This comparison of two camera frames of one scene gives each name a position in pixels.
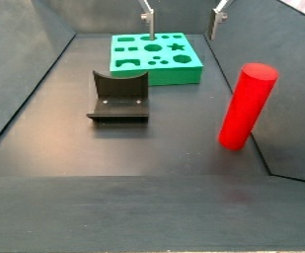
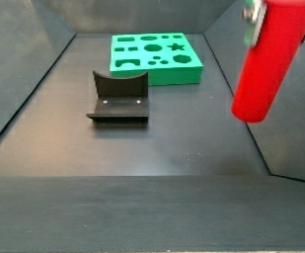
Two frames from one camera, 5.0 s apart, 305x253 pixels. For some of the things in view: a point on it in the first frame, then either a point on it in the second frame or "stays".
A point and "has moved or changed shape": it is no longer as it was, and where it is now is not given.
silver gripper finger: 148,17 -> 254,11
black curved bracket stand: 122,99 stays
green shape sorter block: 166,57 stays
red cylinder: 255,81 has moved or changed shape
